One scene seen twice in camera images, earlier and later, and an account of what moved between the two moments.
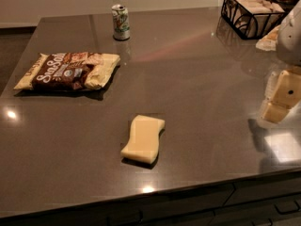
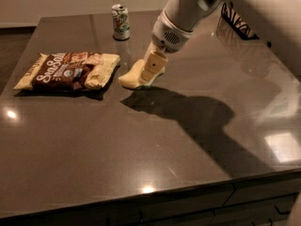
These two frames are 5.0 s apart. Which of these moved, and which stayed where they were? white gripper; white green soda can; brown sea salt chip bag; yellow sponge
Moved: white gripper; yellow sponge
Stayed: white green soda can; brown sea salt chip bag
